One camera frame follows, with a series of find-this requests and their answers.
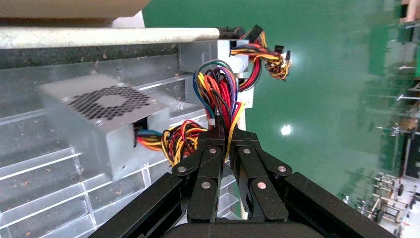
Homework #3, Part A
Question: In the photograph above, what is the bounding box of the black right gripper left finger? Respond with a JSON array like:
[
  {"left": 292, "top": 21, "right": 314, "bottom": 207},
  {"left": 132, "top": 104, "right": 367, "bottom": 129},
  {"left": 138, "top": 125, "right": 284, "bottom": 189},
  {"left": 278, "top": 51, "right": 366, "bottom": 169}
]
[{"left": 171, "top": 115, "right": 228, "bottom": 222}]

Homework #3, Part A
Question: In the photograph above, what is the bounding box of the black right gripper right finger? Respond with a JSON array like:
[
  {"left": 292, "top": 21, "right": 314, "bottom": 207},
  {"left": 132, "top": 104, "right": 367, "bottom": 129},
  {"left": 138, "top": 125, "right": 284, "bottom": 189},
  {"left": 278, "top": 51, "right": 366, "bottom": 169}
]
[{"left": 229, "top": 128, "right": 293, "bottom": 222}]

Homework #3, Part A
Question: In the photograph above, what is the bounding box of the beige rack pipe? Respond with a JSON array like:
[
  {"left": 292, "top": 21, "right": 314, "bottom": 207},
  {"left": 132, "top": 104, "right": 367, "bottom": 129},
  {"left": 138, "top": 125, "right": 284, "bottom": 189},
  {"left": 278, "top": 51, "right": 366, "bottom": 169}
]
[{"left": 0, "top": 27, "right": 221, "bottom": 50}]

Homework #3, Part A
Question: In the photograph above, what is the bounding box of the black pipe corner joint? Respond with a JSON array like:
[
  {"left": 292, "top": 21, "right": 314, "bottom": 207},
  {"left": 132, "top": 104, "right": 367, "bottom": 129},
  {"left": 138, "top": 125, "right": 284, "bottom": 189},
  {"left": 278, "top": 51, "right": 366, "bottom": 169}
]
[{"left": 217, "top": 26, "right": 246, "bottom": 41}]

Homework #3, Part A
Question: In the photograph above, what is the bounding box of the distant white factory machinery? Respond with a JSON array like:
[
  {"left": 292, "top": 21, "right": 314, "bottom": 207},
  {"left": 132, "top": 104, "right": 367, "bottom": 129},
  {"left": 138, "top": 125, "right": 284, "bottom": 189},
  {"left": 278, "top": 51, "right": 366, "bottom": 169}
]
[{"left": 341, "top": 171, "right": 420, "bottom": 238}]

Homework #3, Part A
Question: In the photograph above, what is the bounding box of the grey power supply with wires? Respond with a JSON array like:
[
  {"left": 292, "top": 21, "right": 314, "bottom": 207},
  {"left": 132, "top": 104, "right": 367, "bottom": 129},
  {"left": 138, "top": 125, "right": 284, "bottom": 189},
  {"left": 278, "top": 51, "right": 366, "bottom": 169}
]
[
  {"left": 178, "top": 24, "right": 293, "bottom": 83},
  {"left": 37, "top": 59, "right": 246, "bottom": 182}
]

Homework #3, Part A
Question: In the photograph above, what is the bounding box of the brown cardboard box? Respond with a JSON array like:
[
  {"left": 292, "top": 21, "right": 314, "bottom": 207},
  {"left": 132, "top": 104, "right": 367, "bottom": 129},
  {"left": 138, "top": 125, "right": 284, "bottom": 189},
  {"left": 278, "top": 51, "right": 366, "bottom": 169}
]
[{"left": 0, "top": 0, "right": 152, "bottom": 19}]

